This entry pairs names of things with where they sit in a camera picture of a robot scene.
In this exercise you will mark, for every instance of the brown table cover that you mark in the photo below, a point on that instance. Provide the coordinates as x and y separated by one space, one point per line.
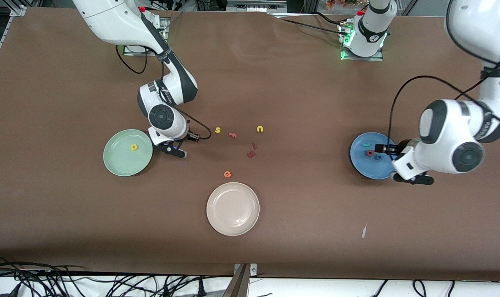
274 82

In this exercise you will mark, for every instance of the white paper scrap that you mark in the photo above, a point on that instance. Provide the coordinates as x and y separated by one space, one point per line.
364 232

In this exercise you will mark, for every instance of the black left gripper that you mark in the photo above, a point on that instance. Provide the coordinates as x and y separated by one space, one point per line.
400 147

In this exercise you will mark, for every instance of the blue plate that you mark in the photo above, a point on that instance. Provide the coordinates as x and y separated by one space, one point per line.
363 164

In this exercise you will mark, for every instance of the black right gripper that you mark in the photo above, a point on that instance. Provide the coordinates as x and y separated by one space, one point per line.
188 136

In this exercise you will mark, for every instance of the orange artificial flowers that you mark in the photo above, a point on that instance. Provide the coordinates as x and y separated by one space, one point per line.
340 4

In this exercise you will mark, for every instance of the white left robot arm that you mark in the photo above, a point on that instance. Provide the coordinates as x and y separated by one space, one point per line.
451 128

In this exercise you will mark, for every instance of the pink foam letter b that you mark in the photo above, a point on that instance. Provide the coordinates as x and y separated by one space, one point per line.
370 153

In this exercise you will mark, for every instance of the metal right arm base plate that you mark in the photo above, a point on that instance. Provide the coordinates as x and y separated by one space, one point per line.
166 24

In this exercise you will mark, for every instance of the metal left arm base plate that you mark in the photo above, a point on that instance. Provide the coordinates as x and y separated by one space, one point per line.
377 58

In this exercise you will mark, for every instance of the aluminium frame profile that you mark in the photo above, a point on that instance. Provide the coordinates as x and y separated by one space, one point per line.
18 11

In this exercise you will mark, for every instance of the cream plate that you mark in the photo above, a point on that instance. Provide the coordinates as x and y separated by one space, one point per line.
233 208

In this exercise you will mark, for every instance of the light green plate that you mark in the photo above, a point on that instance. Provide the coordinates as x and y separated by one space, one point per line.
122 161

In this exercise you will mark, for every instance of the grey power strip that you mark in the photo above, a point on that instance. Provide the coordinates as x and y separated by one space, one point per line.
254 6

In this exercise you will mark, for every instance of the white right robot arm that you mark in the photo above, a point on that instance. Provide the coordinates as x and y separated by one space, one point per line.
118 24

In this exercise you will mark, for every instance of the grey metal support beam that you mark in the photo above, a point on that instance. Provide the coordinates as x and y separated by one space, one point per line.
238 286

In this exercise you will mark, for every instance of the silver metal bracket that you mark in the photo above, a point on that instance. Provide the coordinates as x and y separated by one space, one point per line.
253 270

